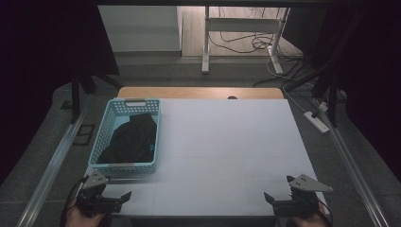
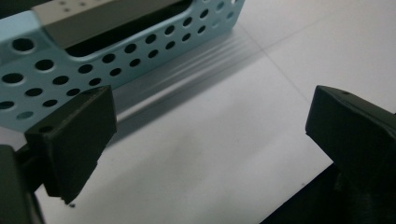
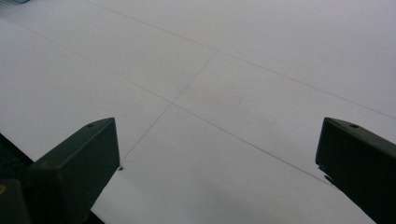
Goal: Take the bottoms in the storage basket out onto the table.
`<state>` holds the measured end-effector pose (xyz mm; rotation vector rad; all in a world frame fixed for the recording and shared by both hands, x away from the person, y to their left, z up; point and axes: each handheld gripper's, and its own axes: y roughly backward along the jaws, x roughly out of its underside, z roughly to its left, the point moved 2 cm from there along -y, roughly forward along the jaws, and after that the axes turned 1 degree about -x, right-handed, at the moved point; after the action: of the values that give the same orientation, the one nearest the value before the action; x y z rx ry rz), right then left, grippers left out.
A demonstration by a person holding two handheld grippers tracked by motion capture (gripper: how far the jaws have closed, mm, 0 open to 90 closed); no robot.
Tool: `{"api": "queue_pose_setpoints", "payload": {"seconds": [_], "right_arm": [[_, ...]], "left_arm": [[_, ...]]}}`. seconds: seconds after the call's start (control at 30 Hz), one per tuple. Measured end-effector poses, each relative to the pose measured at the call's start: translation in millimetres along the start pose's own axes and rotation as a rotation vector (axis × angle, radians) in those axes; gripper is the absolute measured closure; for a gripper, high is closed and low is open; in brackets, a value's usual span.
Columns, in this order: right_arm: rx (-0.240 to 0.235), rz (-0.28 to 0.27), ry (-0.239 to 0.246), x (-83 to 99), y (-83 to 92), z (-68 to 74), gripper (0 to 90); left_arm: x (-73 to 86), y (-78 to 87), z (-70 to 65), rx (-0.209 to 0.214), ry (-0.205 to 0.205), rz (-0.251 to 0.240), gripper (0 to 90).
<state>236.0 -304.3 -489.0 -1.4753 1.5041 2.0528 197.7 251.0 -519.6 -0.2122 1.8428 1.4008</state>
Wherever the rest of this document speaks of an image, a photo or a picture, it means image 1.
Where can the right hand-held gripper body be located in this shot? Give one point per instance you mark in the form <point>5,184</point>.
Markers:
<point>299,201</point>

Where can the person's left hand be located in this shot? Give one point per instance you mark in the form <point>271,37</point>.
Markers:
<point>78,219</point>

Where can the white power strip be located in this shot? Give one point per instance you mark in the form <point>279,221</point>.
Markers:
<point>316,122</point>

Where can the white wall panel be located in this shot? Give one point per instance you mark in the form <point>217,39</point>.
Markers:
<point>138,28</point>

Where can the black metal stand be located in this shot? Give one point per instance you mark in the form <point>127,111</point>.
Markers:
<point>331,94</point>
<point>75,94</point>

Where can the white table mat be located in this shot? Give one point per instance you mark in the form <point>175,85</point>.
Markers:
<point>220,142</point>

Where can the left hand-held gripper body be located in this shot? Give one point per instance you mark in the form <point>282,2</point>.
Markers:
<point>93,198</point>

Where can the white plug adapter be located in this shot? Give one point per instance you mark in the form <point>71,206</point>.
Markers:
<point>323,106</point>

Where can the wooden table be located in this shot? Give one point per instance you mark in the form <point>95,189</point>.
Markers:
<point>195,92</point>

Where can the light blue plastic basket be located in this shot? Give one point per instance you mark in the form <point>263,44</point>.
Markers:
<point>110,126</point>

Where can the black cloth garment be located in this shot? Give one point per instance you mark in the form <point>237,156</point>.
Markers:
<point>132,142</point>

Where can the aluminium rail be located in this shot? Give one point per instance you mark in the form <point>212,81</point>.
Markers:
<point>53,167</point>
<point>353,170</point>

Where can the person's right hand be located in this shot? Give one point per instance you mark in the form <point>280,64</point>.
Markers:
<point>310,221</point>

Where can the white metal desk frame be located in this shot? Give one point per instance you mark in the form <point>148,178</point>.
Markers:
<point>242,24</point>

